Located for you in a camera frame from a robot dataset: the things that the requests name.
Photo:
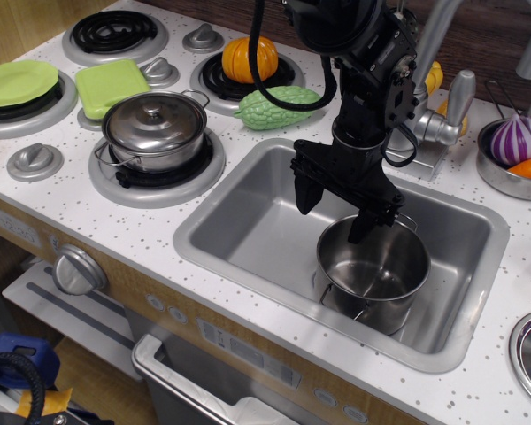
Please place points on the steel bowl with handle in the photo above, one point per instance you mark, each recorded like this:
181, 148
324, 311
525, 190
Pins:
495, 175

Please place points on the purple toy onion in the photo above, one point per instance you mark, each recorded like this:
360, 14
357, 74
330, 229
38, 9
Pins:
510, 144

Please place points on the grey toy sink basin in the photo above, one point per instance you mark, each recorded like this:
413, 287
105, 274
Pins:
249, 231

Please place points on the green plate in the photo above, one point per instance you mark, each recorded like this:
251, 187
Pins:
26, 80

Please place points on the grey oven door handle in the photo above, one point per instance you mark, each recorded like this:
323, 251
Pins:
189, 394

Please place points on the green square dish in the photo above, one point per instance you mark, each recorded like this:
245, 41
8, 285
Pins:
101, 87

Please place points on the silver oven dial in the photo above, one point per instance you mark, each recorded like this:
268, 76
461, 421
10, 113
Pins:
76, 273

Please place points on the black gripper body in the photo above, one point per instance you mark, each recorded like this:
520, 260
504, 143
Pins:
351, 166

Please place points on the front left stove burner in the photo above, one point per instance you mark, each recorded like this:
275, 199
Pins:
45, 117

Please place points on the yellow toy banana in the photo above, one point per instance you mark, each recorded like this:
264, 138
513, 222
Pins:
433, 82

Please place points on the green toy bitter gourd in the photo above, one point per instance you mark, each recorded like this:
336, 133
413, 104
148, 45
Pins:
258, 113

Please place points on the grey stove knob front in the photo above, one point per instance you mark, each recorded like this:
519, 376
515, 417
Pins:
35, 163

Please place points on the orange toy pumpkin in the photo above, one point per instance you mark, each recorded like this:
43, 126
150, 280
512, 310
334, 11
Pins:
236, 60

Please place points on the grey stove knob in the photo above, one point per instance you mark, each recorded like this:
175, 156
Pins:
35, 163
204, 39
160, 74

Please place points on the blue clamp tool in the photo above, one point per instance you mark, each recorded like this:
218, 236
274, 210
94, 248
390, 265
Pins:
27, 363

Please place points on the grey stove knob middle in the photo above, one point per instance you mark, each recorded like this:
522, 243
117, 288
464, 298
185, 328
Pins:
160, 74

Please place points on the front right stove burner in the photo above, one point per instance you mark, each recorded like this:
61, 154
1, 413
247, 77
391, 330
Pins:
130, 188

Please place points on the back right stove burner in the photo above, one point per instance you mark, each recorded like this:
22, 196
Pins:
225, 94

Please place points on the grey stove knob back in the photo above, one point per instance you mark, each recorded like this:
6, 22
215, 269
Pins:
204, 39

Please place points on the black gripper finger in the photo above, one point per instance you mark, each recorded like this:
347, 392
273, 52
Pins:
365, 222
308, 193

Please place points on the stove burner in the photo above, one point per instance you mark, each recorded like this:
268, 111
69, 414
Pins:
106, 37
130, 188
225, 94
45, 117

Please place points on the lidded steel pot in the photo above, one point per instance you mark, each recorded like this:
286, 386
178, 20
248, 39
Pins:
154, 132

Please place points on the back left stove burner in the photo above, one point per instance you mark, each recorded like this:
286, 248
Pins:
106, 37

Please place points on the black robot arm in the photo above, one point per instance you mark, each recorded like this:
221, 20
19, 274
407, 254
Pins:
375, 55

